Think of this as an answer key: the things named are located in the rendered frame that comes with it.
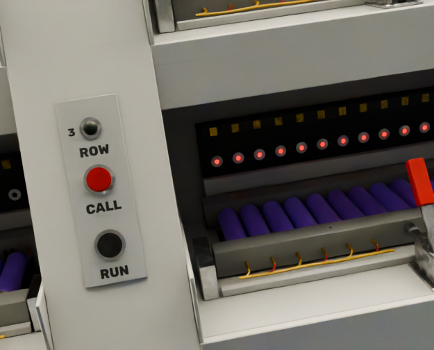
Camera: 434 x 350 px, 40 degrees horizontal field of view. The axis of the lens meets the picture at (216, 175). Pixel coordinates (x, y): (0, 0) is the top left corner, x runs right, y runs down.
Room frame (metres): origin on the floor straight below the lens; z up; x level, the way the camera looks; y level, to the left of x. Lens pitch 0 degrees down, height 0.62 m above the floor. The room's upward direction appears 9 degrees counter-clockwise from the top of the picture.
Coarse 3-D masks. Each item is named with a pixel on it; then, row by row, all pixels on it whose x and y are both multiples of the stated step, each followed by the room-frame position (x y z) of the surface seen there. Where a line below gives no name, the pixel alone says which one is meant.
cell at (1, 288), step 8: (8, 256) 0.52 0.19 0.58; (16, 256) 0.51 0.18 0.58; (24, 256) 0.52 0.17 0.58; (8, 264) 0.50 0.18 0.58; (16, 264) 0.50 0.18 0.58; (24, 264) 0.51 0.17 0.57; (8, 272) 0.48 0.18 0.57; (16, 272) 0.49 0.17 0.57; (24, 272) 0.50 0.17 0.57; (0, 280) 0.48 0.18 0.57; (8, 280) 0.47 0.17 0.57; (16, 280) 0.48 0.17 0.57; (0, 288) 0.46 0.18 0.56; (8, 288) 0.46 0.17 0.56; (16, 288) 0.47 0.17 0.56
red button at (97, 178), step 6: (96, 168) 0.39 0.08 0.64; (102, 168) 0.39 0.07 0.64; (90, 174) 0.39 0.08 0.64; (96, 174) 0.39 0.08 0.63; (102, 174) 0.39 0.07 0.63; (108, 174) 0.39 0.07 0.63; (90, 180) 0.39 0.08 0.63; (96, 180) 0.39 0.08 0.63; (102, 180) 0.39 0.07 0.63; (108, 180) 0.39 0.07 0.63; (90, 186) 0.39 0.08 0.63; (96, 186) 0.39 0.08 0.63; (102, 186) 0.39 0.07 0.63; (108, 186) 0.39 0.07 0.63
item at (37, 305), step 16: (0, 224) 0.55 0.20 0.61; (16, 224) 0.55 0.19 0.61; (32, 224) 0.56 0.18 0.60; (32, 288) 0.44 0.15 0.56; (32, 304) 0.43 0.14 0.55; (32, 320) 0.43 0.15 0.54; (48, 320) 0.39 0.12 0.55; (16, 336) 0.43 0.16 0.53; (32, 336) 0.43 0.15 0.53; (48, 336) 0.38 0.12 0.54
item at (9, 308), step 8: (0, 296) 0.44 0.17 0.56; (8, 296) 0.44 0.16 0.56; (16, 296) 0.44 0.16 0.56; (24, 296) 0.44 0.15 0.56; (0, 304) 0.43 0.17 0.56; (8, 304) 0.43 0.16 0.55; (16, 304) 0.43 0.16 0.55; (24, 304) 0.43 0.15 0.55; (0, 312) 0.43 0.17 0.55; (8, 312) 0.43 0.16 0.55; (16, 312) 0.43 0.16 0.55; (24, 312) 0.44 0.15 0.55; (0, 320) 0.43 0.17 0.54; (8, 320) 0.44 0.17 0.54; (16, 320) 0.44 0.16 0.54; (24, 320) 0.44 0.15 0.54; (0, 336) 0.42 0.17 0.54
